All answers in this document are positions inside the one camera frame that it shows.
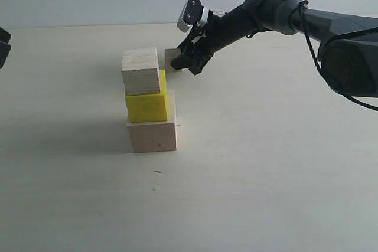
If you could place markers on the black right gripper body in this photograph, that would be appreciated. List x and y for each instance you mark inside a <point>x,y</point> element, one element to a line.
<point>204,42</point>

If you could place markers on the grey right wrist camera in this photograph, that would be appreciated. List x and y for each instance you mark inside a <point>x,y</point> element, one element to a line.
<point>193,14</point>

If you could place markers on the small wooden cube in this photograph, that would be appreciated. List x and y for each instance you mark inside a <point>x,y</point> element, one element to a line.
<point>169,55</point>

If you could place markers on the yellow cube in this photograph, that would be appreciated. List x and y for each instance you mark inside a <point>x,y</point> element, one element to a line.
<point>149,107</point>

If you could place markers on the large light wooden cube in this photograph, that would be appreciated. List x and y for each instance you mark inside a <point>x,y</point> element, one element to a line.
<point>150,137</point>

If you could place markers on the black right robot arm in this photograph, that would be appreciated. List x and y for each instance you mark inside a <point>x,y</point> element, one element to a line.
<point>346,56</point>

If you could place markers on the medium plywood cube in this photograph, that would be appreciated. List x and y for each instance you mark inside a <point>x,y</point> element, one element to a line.
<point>140,71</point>

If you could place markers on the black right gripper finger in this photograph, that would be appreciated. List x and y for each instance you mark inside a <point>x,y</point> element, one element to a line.
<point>183,61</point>
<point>197,66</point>

